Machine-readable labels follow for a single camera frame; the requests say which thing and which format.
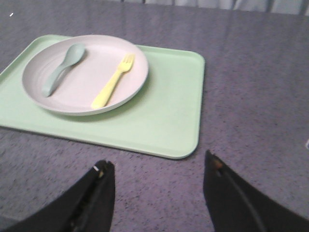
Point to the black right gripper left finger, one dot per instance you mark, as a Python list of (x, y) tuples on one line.
[(87, 206)]

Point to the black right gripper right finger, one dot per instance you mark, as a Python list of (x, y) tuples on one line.
[(236, 206)]

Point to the white round plate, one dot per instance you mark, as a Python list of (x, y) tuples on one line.
[(81, 83)]

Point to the yellow plastic fork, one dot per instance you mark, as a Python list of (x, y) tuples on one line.
[(103, 97)]

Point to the light green rectangular tray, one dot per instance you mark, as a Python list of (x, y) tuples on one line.
[(162, 119)]

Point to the pale green plastic spoon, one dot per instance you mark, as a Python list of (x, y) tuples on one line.
[(73, 55)]

